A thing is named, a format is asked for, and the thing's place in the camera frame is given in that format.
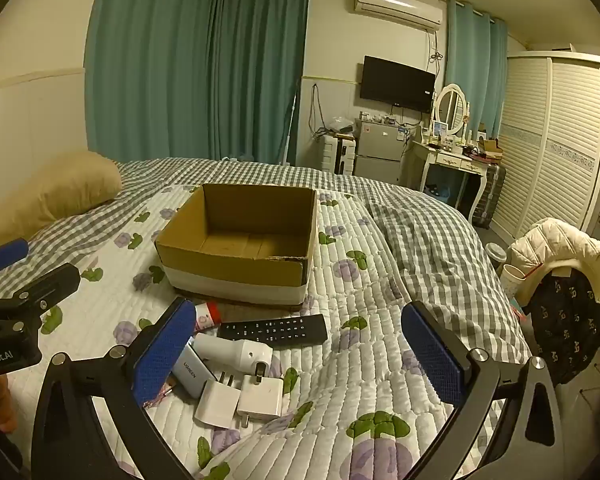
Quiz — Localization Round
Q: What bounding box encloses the white Ugreen charger block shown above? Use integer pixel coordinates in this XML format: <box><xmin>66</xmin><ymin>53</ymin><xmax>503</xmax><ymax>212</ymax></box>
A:
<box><xmin>172</xmin><ymin>338</ymin><xmax>216</xmax><ymax>400</ymax></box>

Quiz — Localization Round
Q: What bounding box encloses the white wall plug adapter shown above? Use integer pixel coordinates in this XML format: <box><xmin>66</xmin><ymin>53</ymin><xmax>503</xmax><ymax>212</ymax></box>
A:
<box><xmin>194</xmin><ymin>373</ymin><xmax>240</xmax><ymax>429</ymax></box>

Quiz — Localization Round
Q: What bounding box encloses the white tube red cap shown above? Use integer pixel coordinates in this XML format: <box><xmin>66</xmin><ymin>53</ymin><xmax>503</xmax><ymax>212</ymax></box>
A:
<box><xmin>195</xmin><ymin>301</ymin><xmax>222</xmax><ymax>333</ymax></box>

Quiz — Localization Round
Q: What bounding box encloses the black remote control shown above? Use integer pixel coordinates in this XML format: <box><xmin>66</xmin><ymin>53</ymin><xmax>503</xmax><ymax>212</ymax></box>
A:
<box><xmin>218</xmin><ymin>314</ymin><xmax>327</xmax><ymax>349</ymax></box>

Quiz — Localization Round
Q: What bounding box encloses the person's left hand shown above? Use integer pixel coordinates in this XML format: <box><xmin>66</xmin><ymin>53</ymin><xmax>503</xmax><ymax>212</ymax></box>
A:
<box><xmin>0</xmin><ymin>375</ymin><xmax>18</xmax><ymax>434</ymax></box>

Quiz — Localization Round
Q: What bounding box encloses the beige pillow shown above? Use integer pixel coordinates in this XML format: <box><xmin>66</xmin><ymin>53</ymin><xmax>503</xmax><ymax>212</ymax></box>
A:
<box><xmin>0</xmin><ymin>151</ymin><xmax>122</xmax><ymax>246</ymax></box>

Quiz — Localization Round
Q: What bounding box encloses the white paper cup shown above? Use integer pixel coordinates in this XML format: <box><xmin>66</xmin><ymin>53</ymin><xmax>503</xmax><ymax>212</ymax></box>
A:
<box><xmin>500</xmin><ymin>263</ymin><xmax>526</xmax><ymax>299</ymax></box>

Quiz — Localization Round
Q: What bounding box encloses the white floral quilted mat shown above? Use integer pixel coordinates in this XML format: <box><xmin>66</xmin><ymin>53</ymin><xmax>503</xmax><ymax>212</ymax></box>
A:
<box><xmin>41</xmin><ymin>186</ymin><xmax>452</xmax><ymax>479</ymax></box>

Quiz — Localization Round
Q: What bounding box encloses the grey checkered duvet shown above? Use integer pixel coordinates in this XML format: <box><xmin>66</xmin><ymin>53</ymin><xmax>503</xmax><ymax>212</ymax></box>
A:
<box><xmin>0</xmin><ymin>157</ymin><xmax>531</xmax><ymax>362</ymax></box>

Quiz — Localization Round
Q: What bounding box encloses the white square plug adapter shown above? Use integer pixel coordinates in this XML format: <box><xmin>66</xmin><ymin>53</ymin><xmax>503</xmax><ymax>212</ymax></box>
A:
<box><xmin>236</xmin><ymin>363</ymin><xmax>284</xmax><ymax>428</ymax></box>

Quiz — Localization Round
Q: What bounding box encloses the white car charger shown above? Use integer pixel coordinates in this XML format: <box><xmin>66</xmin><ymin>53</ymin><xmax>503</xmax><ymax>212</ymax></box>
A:
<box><xmin>193</xmin><ymin>334</ymin><xmax>273</xmax><ymax>376</ymax></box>

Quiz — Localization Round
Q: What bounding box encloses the cream puffer jacket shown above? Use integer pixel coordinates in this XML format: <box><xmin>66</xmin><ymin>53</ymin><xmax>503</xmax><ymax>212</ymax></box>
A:
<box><xmin>508</xmin><ymin>218</ymin><xmax>600</xmax><ymax>307</ymax></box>

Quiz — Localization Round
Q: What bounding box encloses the dark checkered suitcase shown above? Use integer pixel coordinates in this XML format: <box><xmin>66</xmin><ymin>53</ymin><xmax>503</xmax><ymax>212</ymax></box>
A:
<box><xmin>471</xmin><ymin>164</ymin><xmax>506</xmax><ymax>229</ymax></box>

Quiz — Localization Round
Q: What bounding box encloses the open cardboard box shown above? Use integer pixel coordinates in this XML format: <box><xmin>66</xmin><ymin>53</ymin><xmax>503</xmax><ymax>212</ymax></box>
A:
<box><xmin>155</xmin><ymin>183</ymin><xmax>318</xmax><ymax>311</ymax></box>

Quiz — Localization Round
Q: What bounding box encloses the white mop pole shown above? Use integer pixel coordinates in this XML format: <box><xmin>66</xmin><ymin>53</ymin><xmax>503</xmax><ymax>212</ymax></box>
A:
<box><xmin>280</xmin><ymin>93</ymin><xmax>298</xmax><ymax>166</ymax></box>

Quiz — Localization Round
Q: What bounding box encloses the white dressing table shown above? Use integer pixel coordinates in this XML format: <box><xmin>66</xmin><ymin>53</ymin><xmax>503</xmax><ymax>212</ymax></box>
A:
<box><xmin>400</xmin><ymin>140</ymin><xmax>489</xmax><ymax>222</ymax></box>

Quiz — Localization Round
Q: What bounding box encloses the white louvred wardrobe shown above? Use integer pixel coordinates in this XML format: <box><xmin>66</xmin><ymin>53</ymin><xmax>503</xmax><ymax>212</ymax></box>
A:
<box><xmin>491</xmin><ymin>51</ymin><xmax>600</xmax><ymax>243</ymax></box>

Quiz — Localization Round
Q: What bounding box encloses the silver mini fridge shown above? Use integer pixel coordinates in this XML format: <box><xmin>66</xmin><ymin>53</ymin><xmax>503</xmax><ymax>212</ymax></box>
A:
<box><xmin>354</xmin><ymin>122</ymin><xmax>411</xmax><ymax>184</ymax></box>

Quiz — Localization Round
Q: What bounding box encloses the white oval vanity mirror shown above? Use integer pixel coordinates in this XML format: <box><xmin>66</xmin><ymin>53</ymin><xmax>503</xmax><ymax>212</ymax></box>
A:
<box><xmin>432</xmin><ymin>84</ymin><xmax>470</xmax><ymax>136</ymax></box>

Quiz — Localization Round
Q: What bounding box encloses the white suitcase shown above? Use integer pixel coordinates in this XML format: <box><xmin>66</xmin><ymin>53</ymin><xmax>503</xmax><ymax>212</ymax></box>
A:
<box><xmin>318</xmin><ymin>134</ymin><xmax>356</xmax><ymax>176</ymax></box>

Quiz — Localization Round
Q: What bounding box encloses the small green curtain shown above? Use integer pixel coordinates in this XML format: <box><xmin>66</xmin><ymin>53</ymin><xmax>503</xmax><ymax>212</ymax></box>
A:
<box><xmin>444</xmin><ymin>0</ymin><xmax>508</xmax><ymax>138</ymax></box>

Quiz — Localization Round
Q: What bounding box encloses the white air conditioner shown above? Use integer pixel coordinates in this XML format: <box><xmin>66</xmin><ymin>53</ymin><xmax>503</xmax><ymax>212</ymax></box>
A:
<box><xmin>354</xmin><ymin>0</ymin><xmax>443</xmax><ymax>30</ymax></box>

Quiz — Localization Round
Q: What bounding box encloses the black wall television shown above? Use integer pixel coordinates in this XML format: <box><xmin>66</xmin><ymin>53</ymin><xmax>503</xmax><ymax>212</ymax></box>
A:
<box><xmin>360</xmin><ymin>55</ymin><xmax>436</xmax><ymax>113</ymax></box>

